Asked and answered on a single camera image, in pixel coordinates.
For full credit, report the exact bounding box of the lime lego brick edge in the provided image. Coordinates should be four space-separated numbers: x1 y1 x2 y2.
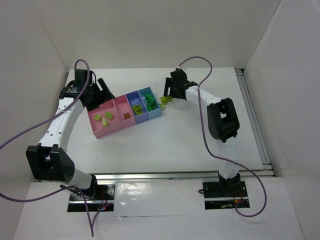
160 96 168 105

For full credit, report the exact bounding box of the lone pale lime lego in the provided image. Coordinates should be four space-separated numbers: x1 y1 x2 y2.
93 114 102 122

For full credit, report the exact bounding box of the lime sloped lego brick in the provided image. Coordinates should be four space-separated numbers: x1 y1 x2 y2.
101 118 109 128

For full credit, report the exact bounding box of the green long lego brick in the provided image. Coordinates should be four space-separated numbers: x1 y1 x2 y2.
146 98 155 106

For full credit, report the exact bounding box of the brown lego plate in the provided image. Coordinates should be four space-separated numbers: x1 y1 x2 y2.
124 113 131 119

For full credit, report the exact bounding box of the lime square lego hollow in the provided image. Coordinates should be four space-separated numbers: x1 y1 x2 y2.
132 104 142 112

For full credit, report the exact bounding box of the lime long lego brick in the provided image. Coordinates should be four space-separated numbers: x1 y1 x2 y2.
133 108 144 115

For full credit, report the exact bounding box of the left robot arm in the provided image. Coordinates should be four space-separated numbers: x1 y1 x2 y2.
25 69 115 199

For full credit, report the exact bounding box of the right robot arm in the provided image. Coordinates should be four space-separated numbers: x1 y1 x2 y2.
164 68 241 194

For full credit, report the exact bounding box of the pink container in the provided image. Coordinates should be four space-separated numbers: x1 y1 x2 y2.
87 95 136 139

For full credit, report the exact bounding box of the light blue container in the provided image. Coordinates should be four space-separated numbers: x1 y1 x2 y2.
138 87 162 120

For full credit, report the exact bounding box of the purple blue container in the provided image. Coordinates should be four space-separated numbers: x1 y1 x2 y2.
126 91 149 124

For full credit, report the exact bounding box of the aluminium rail right side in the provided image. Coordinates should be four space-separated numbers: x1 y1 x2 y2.
234 68 271 165

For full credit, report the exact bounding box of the aluminium rail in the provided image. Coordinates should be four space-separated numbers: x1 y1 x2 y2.
38 169 276 182
234 68 271 165

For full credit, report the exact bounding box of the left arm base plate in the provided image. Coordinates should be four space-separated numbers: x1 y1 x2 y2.
67 183 116 213

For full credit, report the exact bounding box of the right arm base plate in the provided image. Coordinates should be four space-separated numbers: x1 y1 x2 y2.
198 181 250 210

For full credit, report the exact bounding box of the aluminium rail front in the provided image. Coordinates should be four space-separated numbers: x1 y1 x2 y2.
38 169 276 182

